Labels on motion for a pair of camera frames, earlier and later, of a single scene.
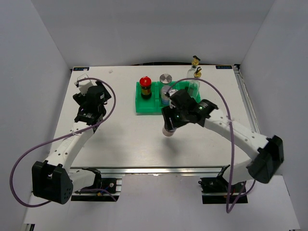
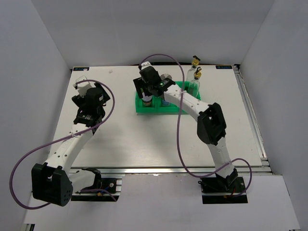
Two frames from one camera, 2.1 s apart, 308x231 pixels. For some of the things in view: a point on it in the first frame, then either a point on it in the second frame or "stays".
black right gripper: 168,113 -> 139,84
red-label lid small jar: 168,133 -> 147,103
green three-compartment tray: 154,104 stays
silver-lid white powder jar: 165,78 stays
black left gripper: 80,100 stays
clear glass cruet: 194,86 stays
